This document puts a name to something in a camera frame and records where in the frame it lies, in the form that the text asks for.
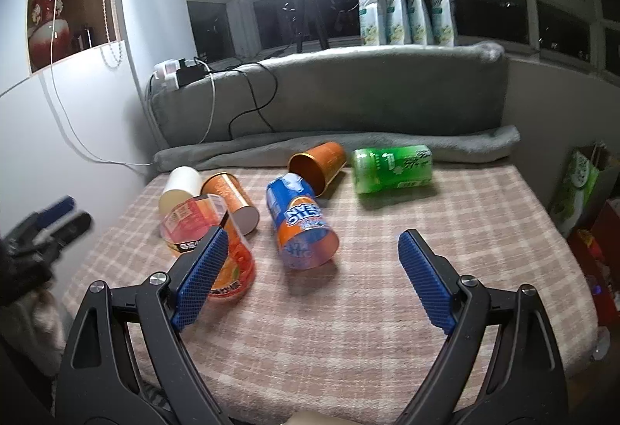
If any grey sofa backrest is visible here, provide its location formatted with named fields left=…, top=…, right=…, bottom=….
left=146, top=41, right=510, bottom=150

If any white floral packet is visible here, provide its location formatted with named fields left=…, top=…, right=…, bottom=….
left=357, top=0, right=388, bottom=47
left=424, top=0, right=456, bottom=48
left=380, top=0, right=410, bottom=46
left=406, top=0, right=435, bottom=47

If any black tripod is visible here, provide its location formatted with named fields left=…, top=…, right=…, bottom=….
left=281, top=0, right=333, bottom=55

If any red box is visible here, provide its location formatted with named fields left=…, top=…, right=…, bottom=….
left=566, top=199, right=620, bottom=326

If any black cable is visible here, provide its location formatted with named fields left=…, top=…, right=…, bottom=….
left=227, top=60, right=280, bottom=141

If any short white cable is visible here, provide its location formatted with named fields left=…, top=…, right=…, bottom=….
left=200, top=73, right=217, bottom=145

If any black power adapter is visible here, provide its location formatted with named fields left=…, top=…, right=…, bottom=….
left=175, top=61, right=210, bottom=87

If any green paper bag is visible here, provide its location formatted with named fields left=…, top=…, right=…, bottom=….
left=549, top=145, right=614, bottom=238

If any grey folded blanket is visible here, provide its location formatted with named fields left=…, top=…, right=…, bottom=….
left=154, top=124, right=521, bottom=174

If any white power strip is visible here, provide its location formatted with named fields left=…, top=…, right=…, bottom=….
left=152, top=59, right=214, bottom=92

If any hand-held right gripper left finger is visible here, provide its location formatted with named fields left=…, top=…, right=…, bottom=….
left=54, top=227, right=233, bottom=425

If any orange cup with white base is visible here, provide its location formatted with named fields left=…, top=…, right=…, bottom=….
left=201, top=172, right=261, bottom=237

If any green cup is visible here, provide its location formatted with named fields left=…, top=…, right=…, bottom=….
left=351, top=144, right=434, bottom=196

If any red white figurine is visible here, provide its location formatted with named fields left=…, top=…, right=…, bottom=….
left=27, top=0, right=69, bottom=65

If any person's left forearm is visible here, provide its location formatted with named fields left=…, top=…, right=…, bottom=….
left=19, top=287, right=67, bottom=380

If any clear cup with orange print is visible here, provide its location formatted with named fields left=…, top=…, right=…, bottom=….
left=206, top=216, right=257, bottom=302

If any clear cup with red label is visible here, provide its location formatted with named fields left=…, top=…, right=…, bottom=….
left=160, top=193, right=228, bottom=259

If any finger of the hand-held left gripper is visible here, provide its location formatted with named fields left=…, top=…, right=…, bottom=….
left=38, top=195, right=77, bottom=228
left=49, top=211, right=93, bottom=247

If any cream white cup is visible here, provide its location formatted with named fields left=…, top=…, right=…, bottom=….
left=160, top=166, right=204, bottom=215

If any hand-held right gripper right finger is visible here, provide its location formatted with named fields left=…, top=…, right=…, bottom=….
left=394, top=228, right=568, bottom=425

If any blue and orange cup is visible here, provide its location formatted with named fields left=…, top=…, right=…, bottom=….
left=265, top=172, right=340, bottom=271

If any long white cable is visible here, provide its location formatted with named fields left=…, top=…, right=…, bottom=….
left=45, top=0, right=157, bottom=167

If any copper orange cup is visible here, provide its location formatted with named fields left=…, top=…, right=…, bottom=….
left=288, top=141, right=348, bottom=199

